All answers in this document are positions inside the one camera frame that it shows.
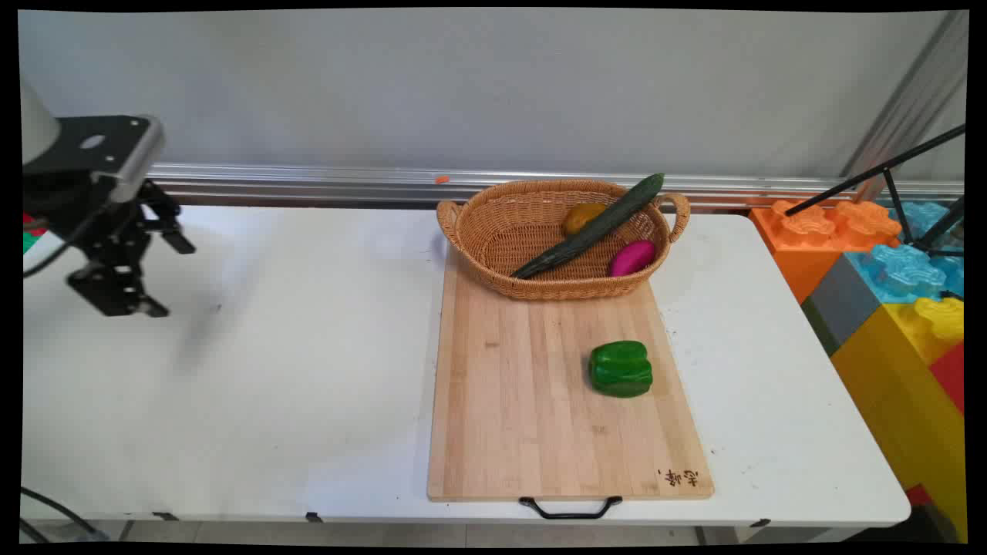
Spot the wooden cutting board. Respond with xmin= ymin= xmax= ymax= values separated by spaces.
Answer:
xmin=426 ymin=245 xmax=716 ymax=521

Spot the red toy block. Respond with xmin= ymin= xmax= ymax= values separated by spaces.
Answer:
xmin=929 ymin=342 xmax=965 ymax=417

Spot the light blue toy block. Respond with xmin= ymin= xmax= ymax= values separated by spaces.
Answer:
xmin=844 ymin=202 xmax=965 ymax=305

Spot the yellow orange fruit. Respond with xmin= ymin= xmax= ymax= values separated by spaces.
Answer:
xmin=561 ymin=203 xmax=610 ymax=237

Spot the dark green cucumber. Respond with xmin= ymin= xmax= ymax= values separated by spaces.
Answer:
xmin=510 ymin=173 xmax=665 ymax=280

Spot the black tripod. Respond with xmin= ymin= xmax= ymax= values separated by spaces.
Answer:
xmin=785 ymin=123 xmax=967 ymax=259

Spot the magenta eggplant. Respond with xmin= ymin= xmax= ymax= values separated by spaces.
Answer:
xmin=608 ymin=240 xmax=657 ymax=278

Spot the green bell pepper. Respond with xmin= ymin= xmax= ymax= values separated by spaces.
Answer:
xmin=588 ymin=341 xmax=654 ymax=399

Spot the yellow toy block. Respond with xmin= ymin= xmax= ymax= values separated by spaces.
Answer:
xmin=831 ymin=297 xmax=968 ymax=542

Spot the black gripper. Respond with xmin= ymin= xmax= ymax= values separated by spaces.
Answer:
xmin=23 ymin=171 xmax=197 ymax=318

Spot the slanted aluminium post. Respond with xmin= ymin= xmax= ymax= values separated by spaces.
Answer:
xmin=840 ymin=11 xmax=969 ymax=203

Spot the orange toy block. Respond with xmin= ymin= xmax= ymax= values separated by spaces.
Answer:
xmin=750 ymin=199 xmax=903 ymax=305

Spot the aluminium wall rail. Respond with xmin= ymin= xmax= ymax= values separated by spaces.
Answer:
xmin=147 ymin=162 xmax=965 ymax=210

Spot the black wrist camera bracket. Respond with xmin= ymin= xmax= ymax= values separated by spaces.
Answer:
xmin=23 ymin=115 xmax=167 ymax=205

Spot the black cable with connector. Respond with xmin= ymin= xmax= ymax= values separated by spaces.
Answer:
xmin=23 ymin=207 xmax=105 ymax=280

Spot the woven wicker basket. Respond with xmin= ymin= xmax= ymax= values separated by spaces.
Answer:
xmin=436 ymin=179 xmax=691 ymax=301

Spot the grey toy block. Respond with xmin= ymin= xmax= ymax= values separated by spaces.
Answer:
xmin=800 ymin=254 xmax=881 ymax=356

